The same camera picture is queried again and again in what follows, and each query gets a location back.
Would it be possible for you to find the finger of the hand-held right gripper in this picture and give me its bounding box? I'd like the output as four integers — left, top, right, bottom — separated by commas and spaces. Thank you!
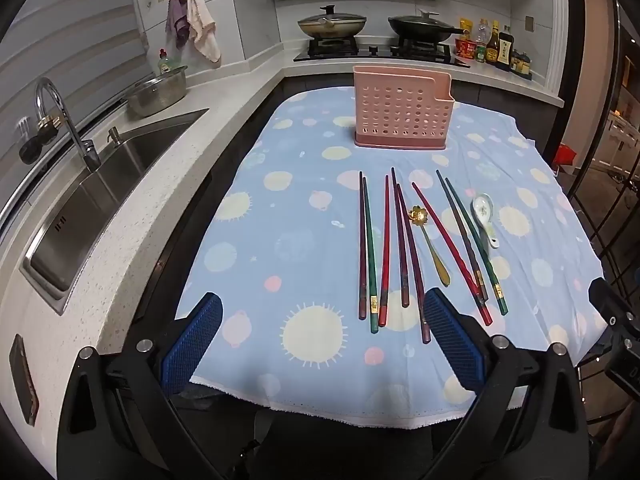
588, 277, 633, 334

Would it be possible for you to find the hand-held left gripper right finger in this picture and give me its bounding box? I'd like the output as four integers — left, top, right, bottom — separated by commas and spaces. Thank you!
422, 287, 592, 480

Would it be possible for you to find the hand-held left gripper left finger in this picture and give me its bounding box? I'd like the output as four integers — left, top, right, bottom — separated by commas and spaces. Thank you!
55, 291, 251, 480

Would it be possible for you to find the gold flower spoon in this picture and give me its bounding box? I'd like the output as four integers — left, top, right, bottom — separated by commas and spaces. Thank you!
409, 205, 451, 287

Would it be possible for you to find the red chopstick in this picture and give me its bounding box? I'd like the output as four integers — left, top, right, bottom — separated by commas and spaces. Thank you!
411, 182, 494, 326
378, 175, 391, 326

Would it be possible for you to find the dark maroon chopstick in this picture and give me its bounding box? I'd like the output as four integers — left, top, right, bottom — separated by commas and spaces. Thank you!
395, 183, 431, 345
357, 171, 367, 321

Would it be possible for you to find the green chopstick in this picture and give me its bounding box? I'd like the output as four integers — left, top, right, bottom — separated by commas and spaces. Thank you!
444, 177, 509, 317
362, 177, 378, 335

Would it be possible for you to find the dark brown chopstick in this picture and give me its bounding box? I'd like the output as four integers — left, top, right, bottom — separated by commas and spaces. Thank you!
435, 170, 489, 302
390, 167, 410, 308

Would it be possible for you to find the white ceramic spoon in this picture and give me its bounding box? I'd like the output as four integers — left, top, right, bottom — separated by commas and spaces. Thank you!
472, 194, 501, 249

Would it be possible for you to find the pink perforated utensil holder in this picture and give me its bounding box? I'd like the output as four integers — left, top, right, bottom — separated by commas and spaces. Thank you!
352, 65, 457, 150

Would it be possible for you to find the black framed glass door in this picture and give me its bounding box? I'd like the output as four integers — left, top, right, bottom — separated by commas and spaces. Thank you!
565, 0, 640, 426

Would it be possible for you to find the stainless steel sink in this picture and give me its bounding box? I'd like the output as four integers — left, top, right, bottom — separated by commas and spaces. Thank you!
20, 107, 210, 316

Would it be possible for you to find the blue dotted tablecloth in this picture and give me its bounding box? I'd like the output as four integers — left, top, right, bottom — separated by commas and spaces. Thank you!
182, 85, 609, 431

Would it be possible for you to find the tray of small bottles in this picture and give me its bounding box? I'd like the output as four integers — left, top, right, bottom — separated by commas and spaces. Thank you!
512, 50, 533, 80

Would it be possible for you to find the chrome kitchen faucet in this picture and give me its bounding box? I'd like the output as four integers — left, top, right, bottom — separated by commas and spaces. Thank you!
34, 77, 101, 173

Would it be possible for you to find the stainless steel basin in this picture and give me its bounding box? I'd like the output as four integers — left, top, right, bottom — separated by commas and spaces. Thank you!
124, 65, 189, 119

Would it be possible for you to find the black faucet sprayer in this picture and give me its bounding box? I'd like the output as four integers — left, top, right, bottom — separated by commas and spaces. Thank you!
19, 119, 67, 165

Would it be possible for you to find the dark soy sauce bottle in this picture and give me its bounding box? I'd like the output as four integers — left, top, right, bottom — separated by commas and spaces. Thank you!
497, 31, 516, 71

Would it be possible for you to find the brown sauce bottle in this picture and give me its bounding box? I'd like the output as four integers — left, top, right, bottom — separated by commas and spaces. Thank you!
486, 20, 502, 66

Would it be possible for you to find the green dish soap bottle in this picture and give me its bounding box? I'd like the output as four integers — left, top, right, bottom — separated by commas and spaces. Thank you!
157, 49, 182, 77

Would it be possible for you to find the black gas stove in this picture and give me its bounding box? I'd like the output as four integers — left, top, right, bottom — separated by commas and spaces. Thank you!
292, 37, 473, 67

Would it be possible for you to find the black wok with lid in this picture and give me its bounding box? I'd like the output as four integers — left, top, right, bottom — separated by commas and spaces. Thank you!
387, 10, 471, 46

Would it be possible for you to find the cream hanging towel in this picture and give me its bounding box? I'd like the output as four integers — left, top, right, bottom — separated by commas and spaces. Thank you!
177, 0, 222, 66

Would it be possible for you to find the purple hanging towel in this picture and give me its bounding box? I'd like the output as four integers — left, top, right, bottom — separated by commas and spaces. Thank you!
166, 0, 191, 50

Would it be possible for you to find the wok with glass lid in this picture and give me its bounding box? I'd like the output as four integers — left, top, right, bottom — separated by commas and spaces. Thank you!
297, 5, 367, 40

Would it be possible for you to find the white window blind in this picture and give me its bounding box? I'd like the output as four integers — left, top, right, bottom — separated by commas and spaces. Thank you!
0, 0, 151, 128

